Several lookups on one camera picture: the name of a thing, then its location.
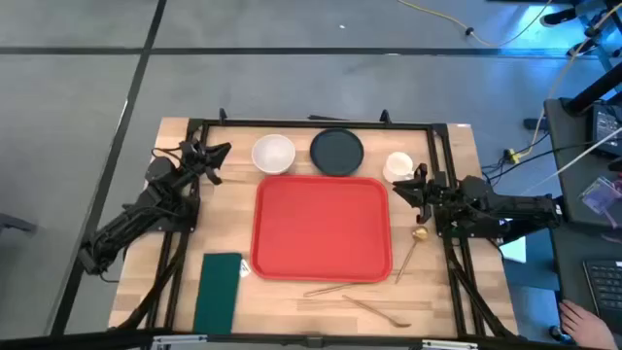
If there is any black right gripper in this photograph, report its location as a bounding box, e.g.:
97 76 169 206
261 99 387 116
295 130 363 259
392 163 452 226

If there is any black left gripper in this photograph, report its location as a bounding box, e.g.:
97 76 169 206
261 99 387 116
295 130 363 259
179 139 232 187

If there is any white mug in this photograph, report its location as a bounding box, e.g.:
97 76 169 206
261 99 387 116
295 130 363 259
382 151 416 184

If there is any gold spoon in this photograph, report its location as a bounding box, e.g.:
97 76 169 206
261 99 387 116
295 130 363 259
394 226 430 285

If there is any white ribbed bowl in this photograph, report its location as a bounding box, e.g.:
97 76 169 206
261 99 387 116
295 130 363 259
251 133 296 176

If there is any dark round plate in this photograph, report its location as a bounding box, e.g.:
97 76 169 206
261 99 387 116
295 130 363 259
309 127 365 178

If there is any red plastic tray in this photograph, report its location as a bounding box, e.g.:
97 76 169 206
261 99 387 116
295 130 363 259
250 174 394 284

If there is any gold fork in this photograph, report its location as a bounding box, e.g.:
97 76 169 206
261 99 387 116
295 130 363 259
342 294 412 329

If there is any green cloth napkin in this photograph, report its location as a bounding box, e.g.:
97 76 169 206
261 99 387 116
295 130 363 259
192 252 244 335

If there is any white paper sheet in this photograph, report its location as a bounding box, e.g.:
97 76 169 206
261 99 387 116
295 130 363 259
500 236 528 264

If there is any dark grey desk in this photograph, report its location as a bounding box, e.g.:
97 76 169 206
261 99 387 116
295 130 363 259
543 96 622 229
550 226 622 350

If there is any clear plastic badge holder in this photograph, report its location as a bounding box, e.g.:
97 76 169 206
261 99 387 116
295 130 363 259
577 175 622 215

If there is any black desk device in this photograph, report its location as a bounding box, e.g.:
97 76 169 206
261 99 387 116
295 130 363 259
591 102 622 158

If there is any black desk beam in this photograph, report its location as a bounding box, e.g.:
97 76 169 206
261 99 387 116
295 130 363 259
566 62 622 117

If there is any grey chair leg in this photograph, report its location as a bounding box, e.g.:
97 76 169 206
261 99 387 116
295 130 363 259
0 212 38 235

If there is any person's hand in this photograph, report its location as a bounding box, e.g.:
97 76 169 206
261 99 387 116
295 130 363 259
558 299 618 350

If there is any black keyboard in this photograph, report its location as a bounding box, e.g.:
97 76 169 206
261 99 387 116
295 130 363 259
582 260 622 336

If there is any person's shoe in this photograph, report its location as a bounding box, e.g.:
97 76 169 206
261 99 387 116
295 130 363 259
566 38 599 57
538 7 579 28

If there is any office chair base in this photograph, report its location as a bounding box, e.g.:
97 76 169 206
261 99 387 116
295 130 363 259
577 0 622 74

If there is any black metal table frame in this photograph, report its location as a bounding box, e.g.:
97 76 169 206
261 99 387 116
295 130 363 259
115 107 521 341

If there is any black floor cable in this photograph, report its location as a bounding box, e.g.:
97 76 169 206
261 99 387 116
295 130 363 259
480 138 599 186

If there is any silver aluminium bracket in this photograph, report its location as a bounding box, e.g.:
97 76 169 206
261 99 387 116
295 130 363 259
151 333 209 350
420 338 480 350

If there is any white cable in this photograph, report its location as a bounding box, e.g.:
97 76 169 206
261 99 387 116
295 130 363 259
532 126 622 192

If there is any tan cable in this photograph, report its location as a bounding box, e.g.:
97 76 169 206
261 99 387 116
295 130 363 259
514 2 622 159

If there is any yellow floor cable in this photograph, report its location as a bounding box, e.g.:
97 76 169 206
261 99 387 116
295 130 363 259
397 0 555 49

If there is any black horizontal rail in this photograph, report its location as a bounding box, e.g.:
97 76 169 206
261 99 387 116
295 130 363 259
0 329 622 350

